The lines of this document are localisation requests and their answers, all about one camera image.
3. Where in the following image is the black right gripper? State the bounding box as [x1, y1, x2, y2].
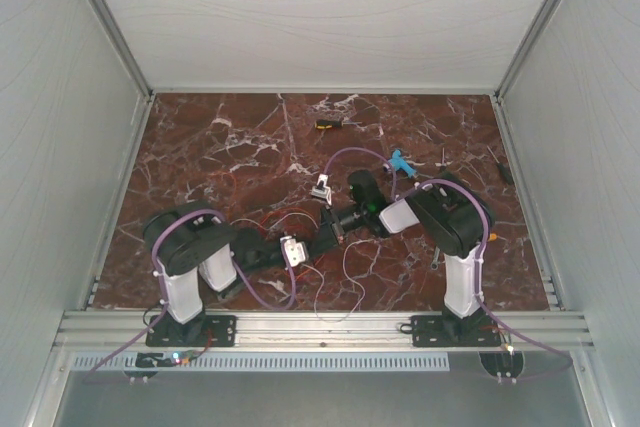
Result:
[307, 203, 367, 259]

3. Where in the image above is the white wire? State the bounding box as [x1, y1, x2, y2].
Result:
[234, 211, 381, 323]

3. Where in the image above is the orange wire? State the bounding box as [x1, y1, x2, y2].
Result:
[209, 172, 331, 293]

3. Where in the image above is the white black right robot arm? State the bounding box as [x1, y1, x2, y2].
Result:
[307, 170, 494, 345]

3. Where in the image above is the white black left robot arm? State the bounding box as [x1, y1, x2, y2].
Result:
[143, 200, 285, 345]

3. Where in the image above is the blue plastic tool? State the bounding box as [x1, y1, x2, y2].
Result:
[383, 149, 417, 179]

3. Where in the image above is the silver combination wrench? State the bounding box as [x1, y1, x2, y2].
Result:
[431, 247, 441, 270]

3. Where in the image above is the yellow black screwdriver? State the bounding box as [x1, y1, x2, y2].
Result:
[314, 119, 360, 130]

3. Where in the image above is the black precision screwdriver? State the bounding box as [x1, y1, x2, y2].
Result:
[487, 147, 515, 185]

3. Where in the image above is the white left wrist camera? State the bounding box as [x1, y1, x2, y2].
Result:
[280, 236, 309, 268]

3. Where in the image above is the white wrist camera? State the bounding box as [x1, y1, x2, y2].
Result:
[280, 236, 309, 268]
[311, 173, 332, 207]

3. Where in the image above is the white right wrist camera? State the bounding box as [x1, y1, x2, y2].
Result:
[311, 173, 332, 207]

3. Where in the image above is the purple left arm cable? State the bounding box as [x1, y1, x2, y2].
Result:
[82, 209, 300, 384]

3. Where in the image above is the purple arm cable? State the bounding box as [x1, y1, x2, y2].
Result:
[82, 209, 300, 384]
[324, 146, 574, 384]

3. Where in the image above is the aluminium front rail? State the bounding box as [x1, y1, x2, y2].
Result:
[54, 310, 594, 352]

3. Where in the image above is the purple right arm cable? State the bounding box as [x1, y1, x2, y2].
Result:
[324, 146, 574, 384]

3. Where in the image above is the grey slotted cable duct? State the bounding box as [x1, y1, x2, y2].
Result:
[99, 351, 450, 373]

